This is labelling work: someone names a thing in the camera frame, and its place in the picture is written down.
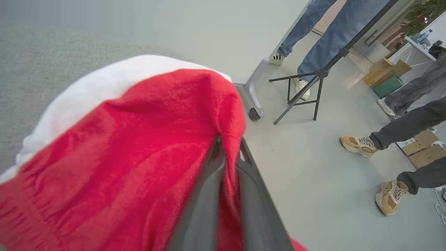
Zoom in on open brown cardboard box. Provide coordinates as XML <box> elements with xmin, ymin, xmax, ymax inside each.
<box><xmin>363</xmin><ymin>58</ymin><xmax>413</xmax><ymax>89</ymax></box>

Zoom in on person legs in blue jeans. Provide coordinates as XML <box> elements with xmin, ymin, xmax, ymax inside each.
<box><xmin>278</xmin><ymin>0</ymin><xmax>391</xmax><ymax>82</ymax></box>

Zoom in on white box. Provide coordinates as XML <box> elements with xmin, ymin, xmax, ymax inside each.
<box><xmin>362</xmin><ymin>42</ymin><xmax>391</xmax><ymax>64</ymax></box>

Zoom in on beige sneaker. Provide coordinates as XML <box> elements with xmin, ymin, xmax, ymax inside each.
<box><xmin>340</xmin><ymin>135</ymin><xmax>378</xmax><ymax>158</ymax></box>
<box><xmin>375</xmin><ymin>180</ymin><xmax>410</xmax><ymax>217</ymax></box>

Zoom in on grey fabric table cover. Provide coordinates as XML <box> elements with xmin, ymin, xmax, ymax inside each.
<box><xmin>0</xmin><ymin>24</ymin><xmax>195</xmax><ymax>175</ymax></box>

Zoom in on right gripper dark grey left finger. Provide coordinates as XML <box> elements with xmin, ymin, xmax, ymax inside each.
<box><xmin>167</xmin><ymin>135</ymin><xmax>226</xmax><ymax>251</ymax></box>

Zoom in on brown cardboard box with label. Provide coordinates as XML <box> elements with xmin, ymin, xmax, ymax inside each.
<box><xmin>396</xmin><ymin>129</ymin><xmax>439</xmax><ymax>156</ymax></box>

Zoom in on grey metal frame post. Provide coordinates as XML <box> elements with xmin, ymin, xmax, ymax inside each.
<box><xmin>233</xmin><ymin>57</ymin><xmax>271</xmax><ymax>122</ymax></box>

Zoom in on white side table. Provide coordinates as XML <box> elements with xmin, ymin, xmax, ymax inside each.
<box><xmin>388</xmin><ymin>35</ymin><xmax>438</xmax><ymax>68</ymax></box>

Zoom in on person leg in light grey trousers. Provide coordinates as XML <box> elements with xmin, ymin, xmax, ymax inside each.
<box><xmin>384</xmin><ymin>54</ymin><xmax>446</xmax><ymax>115</ymax></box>

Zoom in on white floor cable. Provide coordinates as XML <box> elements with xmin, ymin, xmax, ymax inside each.
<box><xmin>434</xmin><ymin>187</ymin><xmax>446</xmax><ymax>228</ymax></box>

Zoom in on person legs in dark grey trousers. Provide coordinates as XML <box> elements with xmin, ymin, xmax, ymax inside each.
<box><xmin>369</xmin><ymin>98</ymin><xmax>446</xmax><ymax>195</ymax></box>

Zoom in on red and white basketball jersey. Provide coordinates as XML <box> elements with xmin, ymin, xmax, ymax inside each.
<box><xmin>0</xmin><ymin>55</ymin><xmax>309</xmax><ymax>251</ymax></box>

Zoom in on green potted plant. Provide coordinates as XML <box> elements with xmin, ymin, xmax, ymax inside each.
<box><xmin>401</xmin><ymin>0</ymin><xmax>446</xmax><ymax>35</ymax></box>

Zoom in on black tripod stand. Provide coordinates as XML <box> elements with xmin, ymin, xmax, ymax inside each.
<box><xmin>269</xmin><ymin>0</ymin><xmax>398</xmax><ymax>125</ymax></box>

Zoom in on white shoe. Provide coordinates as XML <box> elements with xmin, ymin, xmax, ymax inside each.
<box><xmin>377</xmin><ymin>98</ymin><xmax>402</xmax><ymax>119</ymax></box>

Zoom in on plain brown cardboard box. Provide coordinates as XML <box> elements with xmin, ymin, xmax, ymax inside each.
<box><xmin>408</xmin><ymin>144</ymin><xmax>446</xmax><ymax>169</ymax></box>

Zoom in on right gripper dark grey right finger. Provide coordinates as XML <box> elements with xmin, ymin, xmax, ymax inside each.
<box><xmin>236</xmin><ymin>137</ymin><xmax>295</xmax><ymax>251</ymax></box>

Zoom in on white sneaker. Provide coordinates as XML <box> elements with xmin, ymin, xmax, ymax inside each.
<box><xmin>295</xmin><ymin>78</ymin><xmax>311</xmax><ymax>101</ymax></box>
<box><xmin>269</xmin><ymin>52</ymin><xmax>285</xmax><ymax>66</ymax></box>

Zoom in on clear water bottle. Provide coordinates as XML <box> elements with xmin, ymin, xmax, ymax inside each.
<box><xmin>416</xmin><ymin>29</ymin><xmax>433</xmax><ymax>43</ymax></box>

